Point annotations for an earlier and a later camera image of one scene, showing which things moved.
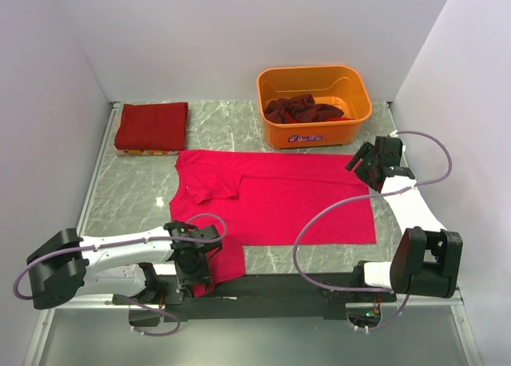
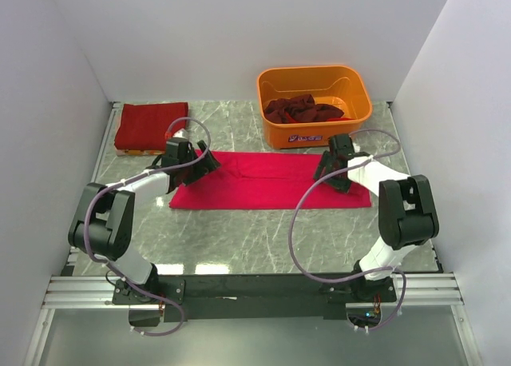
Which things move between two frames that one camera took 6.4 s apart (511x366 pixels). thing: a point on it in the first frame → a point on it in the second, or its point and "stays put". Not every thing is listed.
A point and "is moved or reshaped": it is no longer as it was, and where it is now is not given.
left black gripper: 202,275 → 208,164
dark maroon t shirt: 301,107 stays put
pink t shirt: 223,200 is moved or reshaped
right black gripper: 366,152 → 326,161
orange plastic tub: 340,87 stays put
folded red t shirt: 153,126 stays put
